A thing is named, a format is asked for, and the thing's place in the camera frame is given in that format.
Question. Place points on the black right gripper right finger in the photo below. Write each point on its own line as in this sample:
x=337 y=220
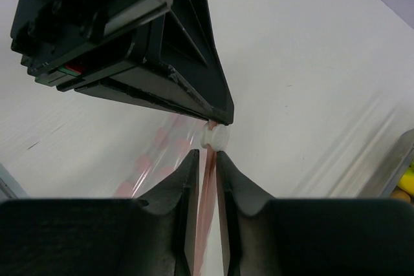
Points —
x=264 y=235

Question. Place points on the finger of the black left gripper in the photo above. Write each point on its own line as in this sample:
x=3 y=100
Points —
x=172 y=94
x=181 y=43

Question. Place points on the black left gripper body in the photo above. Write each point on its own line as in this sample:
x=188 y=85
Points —
x=61 y=42

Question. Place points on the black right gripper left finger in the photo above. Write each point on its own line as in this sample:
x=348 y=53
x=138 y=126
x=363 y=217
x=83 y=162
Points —
x=153 y=234

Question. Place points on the clear red-dotted zip bag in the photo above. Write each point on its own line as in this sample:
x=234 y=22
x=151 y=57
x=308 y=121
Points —
x=183 y=149

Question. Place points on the clear grey plastic bin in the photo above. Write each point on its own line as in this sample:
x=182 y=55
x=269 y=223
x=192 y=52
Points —
x=390 y=170

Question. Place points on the brown longan bunch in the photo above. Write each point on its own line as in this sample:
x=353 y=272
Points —
x=401 y=195

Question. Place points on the yellow banana bunch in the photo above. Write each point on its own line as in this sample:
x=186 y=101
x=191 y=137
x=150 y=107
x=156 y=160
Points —
x=406 y=183

